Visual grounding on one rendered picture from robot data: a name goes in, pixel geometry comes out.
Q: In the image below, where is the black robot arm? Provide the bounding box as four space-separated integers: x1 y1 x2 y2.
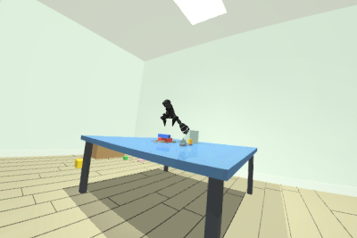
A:
162 99 190 134

